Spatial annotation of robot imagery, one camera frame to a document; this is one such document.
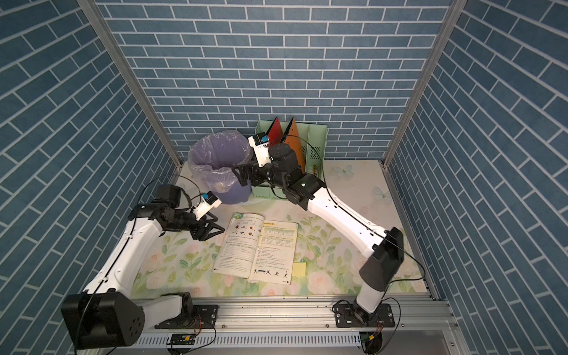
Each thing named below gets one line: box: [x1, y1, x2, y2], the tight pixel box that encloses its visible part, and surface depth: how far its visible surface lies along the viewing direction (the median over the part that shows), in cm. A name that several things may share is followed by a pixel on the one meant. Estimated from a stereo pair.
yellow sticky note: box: [292, 261, 307, 277], surface depth 84 cm
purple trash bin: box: [187, 130, 254, 205], surface depth 95 cm
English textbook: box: [213, 212, 299, 285], surface depth 88 cm
